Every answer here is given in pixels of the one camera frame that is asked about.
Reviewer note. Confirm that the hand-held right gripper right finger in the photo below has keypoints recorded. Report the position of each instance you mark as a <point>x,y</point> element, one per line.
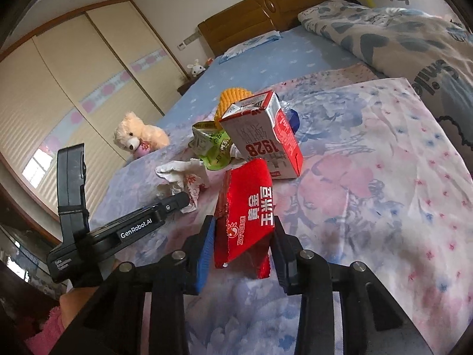
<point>281,264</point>

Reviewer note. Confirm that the blue heart print quilt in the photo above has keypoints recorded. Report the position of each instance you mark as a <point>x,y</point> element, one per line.
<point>399,44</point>

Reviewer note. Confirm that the dark wooden nightstand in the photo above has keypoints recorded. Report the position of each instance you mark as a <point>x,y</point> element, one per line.
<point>188,83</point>

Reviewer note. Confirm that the white tissue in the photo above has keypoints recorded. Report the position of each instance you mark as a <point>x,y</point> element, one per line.
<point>184,177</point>

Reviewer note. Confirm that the blue patterned pillow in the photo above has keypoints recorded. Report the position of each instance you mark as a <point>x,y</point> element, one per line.
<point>247,46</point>

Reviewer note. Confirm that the white wall switch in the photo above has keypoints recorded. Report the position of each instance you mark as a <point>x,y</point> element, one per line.
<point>186,40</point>

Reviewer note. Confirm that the white rabbit plush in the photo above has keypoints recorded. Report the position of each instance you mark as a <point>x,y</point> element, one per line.
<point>196,67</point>

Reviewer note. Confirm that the orange foam fruit net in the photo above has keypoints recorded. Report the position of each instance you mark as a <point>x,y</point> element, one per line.
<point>231,100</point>

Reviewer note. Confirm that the person's left forearm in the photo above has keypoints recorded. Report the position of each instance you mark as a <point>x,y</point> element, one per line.
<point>48,329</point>

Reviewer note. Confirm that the cream sliding wardrobe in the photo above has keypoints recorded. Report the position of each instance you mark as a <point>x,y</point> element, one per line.
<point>74,81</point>

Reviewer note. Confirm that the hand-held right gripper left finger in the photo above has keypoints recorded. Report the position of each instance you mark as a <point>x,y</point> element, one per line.
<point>205,257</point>

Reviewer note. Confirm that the cream teddy bear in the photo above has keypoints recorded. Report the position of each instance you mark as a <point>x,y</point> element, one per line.
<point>136,133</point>

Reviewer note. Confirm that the blue clear plastic wrapper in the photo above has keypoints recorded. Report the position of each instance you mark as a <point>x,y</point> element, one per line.
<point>293,120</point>

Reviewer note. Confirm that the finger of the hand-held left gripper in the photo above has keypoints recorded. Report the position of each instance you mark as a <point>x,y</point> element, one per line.
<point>177,201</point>

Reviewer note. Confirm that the red white milk carton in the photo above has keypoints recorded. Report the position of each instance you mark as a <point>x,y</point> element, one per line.
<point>264,137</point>

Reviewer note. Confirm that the blue bed sheet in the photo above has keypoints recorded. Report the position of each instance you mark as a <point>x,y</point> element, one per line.
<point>277,59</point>

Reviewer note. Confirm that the wooden headboard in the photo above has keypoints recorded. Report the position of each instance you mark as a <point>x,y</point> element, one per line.
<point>258,11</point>

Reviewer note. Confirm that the person's left hand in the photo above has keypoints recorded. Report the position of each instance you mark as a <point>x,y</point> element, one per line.
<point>75,301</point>

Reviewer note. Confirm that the floral blanket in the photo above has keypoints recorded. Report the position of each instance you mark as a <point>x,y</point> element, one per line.
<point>369,192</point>

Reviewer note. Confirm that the green snack packet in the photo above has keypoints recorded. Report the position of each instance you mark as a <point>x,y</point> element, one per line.
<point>210,144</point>

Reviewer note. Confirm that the red snack packet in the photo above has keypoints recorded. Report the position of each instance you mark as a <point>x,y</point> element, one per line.
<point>247,214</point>

